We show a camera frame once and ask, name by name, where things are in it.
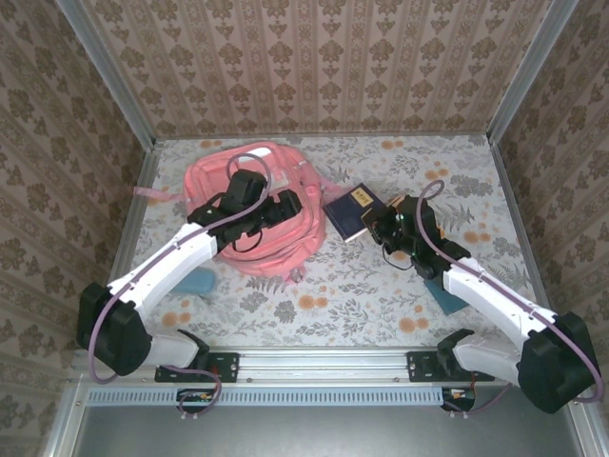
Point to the navy book with yellow label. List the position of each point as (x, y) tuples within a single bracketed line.
[(345, 214)]

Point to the pink backpack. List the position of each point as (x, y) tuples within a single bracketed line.
[(280, 252)]

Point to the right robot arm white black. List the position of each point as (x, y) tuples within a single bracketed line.
[(485, 295)]

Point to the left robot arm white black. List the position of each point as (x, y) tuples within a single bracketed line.
[(166, 266)]

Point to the floral tablecloth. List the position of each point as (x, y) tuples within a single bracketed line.
[(333, 314)]

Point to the black wiring connector box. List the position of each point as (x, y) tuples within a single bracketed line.
[(459, 397), (197, 397)]

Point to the grey metal sheet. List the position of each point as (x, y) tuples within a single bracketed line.
[(333, 433)]

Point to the aluminium table side rail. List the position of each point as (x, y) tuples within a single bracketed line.
[(134, 214), (514, 200)]

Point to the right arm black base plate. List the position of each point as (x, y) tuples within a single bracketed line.
[(418, 366)]

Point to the aluminium mounting rail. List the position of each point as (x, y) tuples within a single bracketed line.
[(323, 364)]

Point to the aluminium frame post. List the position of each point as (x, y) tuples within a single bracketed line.
[(529, 71), (116, 81)]

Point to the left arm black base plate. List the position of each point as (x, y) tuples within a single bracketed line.
[(228, 366)]

